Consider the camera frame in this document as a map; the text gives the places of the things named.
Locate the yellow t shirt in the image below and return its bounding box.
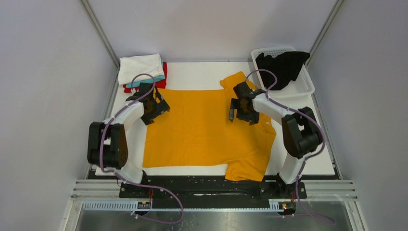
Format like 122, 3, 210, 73
142, 72, 276, 181

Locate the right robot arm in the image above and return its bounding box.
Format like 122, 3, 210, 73
229, 91, 326, 198

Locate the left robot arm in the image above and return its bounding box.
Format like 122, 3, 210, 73
87, 88, 170, 198

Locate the red folded t shirt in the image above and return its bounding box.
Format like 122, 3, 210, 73
123, 61, 168, 94

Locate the teal folded t shirt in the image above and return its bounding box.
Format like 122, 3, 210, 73
125, 59, 166, 89

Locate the white folded t shirt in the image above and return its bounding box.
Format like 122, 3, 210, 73
118, 53, 165, 85

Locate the black t shirt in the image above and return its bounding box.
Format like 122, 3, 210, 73
255, 51, 310, 90

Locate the white plastic basket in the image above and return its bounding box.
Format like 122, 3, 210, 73
251, 46, 315, 99

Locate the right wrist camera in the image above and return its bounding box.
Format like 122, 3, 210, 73
233, 81, 253, 99

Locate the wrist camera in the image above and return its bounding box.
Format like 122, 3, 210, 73
137, 83, 155, 97
233, 81, 253, 99

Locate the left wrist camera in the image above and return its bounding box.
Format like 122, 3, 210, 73
137, 83, 155, 97

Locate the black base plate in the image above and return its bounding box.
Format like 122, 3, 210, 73
87, 170, 339, 210

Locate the white slotted cable duct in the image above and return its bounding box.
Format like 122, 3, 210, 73
82, 200, 295, 212

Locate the right aluminium frame post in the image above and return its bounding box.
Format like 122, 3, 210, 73
306, 0, 344, 66

